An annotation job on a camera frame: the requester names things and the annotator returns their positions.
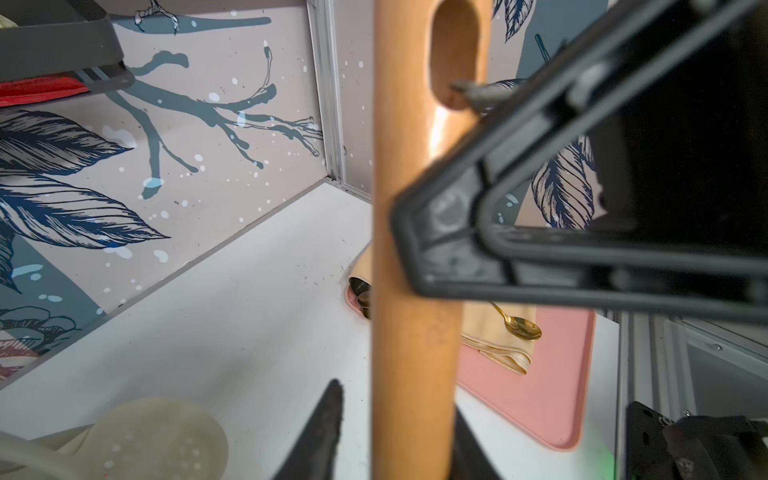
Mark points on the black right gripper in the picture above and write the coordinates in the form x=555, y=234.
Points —
x=629, y=173

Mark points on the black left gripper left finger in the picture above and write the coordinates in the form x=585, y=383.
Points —
x=314, y=453

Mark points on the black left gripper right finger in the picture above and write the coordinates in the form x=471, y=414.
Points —
x=468, y=460

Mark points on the wood handle cream skimmer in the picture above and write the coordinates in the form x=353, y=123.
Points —
x=420, y=48

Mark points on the cream skimmer round head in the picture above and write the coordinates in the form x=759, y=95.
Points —
x=150, y=438

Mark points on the pink tray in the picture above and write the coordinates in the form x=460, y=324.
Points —
x=548, y=403

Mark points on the gold spoon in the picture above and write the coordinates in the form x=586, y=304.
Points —
x=519, y=327

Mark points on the Chuba cassava chips bag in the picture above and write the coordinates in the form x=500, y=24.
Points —
x=40, y=90

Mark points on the black wall basket shelf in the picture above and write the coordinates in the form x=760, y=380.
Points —
x=62, y=38

